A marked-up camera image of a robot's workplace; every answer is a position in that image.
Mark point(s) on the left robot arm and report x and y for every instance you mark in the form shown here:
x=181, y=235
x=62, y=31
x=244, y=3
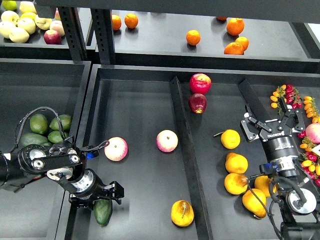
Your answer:
x=63, y=162

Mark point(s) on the yellow pear bottom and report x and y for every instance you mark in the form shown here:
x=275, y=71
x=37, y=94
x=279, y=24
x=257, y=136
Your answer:
x=252, y=204

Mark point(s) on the dark red apple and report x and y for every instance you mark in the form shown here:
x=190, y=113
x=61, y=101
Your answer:
x=197, y=103

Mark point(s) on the pink peach right edge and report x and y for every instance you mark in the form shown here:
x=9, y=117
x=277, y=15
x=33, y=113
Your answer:
x=313, y=133

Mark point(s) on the black centre tray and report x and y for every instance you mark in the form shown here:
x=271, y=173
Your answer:
x=135, y=103

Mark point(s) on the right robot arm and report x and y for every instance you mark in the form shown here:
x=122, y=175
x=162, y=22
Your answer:
x=299, y=227

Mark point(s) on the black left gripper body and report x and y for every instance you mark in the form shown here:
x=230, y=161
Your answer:
x=97, y=190

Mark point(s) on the pink apple left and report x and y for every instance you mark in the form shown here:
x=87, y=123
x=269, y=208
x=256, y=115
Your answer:
x=117, y=149

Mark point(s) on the black shelf post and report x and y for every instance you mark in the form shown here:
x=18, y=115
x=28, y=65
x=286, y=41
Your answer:
x=103, y=29
x=69, y=17

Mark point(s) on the green avocado middle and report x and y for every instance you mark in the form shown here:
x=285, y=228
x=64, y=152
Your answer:
x=55, y=137

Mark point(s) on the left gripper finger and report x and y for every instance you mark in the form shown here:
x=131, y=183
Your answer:
x=114, y=191
x=81, y=202

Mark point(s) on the yellow pear brown tip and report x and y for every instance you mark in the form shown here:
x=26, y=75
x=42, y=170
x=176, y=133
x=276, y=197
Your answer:
x=262, y=183

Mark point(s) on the red chili pepper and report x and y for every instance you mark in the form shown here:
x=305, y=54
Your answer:
x=298, y=123

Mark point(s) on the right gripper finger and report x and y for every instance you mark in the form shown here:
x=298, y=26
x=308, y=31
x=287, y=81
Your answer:
x=290, y=113
x=251, y=127

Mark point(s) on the mixed tomato bunch lower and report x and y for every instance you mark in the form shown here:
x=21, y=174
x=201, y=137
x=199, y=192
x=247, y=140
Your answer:
x=309, y=160

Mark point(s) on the yellow pear with stem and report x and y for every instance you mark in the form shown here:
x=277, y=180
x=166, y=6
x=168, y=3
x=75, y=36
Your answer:
x=182, y=214

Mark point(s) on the green avocado upper right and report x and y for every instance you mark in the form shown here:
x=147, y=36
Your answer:
x=66, y=121

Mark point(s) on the front orange on shelf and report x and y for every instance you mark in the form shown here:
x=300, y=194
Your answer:
x=234, y=48

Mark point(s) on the black shelf post right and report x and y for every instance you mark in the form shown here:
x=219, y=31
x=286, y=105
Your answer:
x=103, y=29

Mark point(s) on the orange cherry tomato bunch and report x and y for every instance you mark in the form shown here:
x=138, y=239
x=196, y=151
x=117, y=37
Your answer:
x=276, y=95

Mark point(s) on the round yellow pear top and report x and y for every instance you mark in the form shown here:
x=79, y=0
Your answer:
x=229, y=138

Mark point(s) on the small orange on shelf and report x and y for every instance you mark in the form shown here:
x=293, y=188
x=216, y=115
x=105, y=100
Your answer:
x=243, y=41

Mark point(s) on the bright red apple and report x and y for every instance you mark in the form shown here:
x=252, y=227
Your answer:
x=200, y=83

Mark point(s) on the black tray divider right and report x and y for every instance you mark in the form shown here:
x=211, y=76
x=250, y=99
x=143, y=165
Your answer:
x=250, y=100

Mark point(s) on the red apple on shelf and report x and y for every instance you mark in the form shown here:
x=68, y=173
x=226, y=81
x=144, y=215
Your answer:
x=52, y=37

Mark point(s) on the black tray divider left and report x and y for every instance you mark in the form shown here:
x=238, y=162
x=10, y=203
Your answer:
x=193, y=178

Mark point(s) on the green avocado upper left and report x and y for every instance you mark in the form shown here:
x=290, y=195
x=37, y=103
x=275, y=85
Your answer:
x=38, y=124

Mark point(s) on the orange tomato bunch right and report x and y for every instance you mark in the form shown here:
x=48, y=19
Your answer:
x=311, y=109

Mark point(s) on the black shelf post left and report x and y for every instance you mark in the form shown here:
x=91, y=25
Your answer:
x=69, y=17

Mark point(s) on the red cherry tomato bunch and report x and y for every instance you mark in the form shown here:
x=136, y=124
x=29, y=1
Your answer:
x=293, y=97

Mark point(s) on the dark green avocado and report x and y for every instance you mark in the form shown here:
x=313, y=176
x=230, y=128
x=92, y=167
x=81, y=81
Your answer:
x=103, y=209

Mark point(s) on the black left tray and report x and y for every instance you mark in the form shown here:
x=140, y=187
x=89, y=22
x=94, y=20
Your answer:
x=34, y=213

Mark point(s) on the orange on shelf centre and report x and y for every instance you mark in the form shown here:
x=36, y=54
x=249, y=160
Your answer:
x=193, y=37

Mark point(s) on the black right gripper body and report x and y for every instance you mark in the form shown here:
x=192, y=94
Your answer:
x=277, y=141

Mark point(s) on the large orange on shelf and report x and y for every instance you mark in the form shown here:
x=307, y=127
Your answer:
x=235, y=26

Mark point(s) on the pink apple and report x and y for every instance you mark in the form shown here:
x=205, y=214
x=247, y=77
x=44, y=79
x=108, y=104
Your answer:
x=117, y=149
x=166, y=141

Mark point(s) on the black tray divider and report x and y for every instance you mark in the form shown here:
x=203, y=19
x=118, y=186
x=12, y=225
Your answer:
x=250, y=100
x=193, y=178

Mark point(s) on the pink apple right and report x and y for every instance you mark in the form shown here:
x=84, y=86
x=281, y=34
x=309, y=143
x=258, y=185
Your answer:
x=166, y=141

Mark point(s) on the black tray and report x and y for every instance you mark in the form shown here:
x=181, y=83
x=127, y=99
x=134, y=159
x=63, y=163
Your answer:
x=135, y=103
x=34, y=213

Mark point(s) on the pink peach on shelf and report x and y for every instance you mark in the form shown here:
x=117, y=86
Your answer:
x=57, y=26

